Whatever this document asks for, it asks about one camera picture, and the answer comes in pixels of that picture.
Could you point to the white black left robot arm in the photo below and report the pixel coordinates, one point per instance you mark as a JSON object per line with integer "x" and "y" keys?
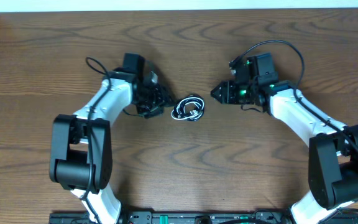
{"x": 81, "y": 154}

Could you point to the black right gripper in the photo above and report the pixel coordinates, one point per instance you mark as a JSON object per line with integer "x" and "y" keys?
{"x": 226, "y": 96}

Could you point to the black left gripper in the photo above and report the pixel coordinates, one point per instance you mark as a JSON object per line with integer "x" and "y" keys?
{"x": 164, "y": 100}

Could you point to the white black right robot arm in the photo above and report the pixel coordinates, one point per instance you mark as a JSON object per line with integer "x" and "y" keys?
{"x": 332, "y": 145}

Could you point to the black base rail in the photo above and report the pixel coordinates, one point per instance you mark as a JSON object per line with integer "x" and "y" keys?
{"x": 147, "y": 217}

